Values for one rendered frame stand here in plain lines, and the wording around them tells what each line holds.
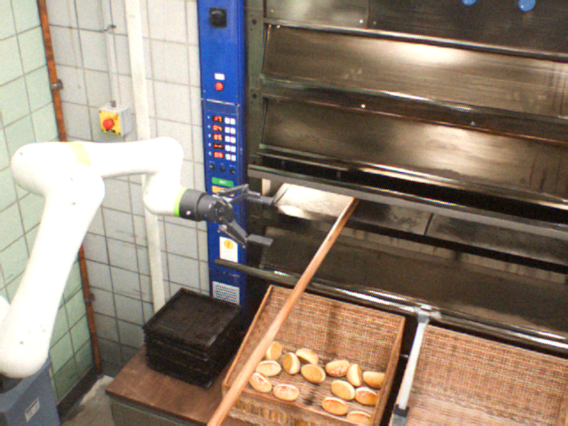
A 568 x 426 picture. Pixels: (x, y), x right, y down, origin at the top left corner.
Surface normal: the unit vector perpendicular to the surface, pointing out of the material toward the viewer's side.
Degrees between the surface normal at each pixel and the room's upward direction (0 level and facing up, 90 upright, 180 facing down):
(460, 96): 70
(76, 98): 90
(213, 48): 90
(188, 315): 0
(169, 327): 0
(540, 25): 90
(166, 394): 0
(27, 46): 90
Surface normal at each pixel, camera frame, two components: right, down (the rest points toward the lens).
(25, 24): 0.93, 0.20
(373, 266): -0.34, 0.15
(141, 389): 0.02, -0.86
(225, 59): -0.37, 0.47
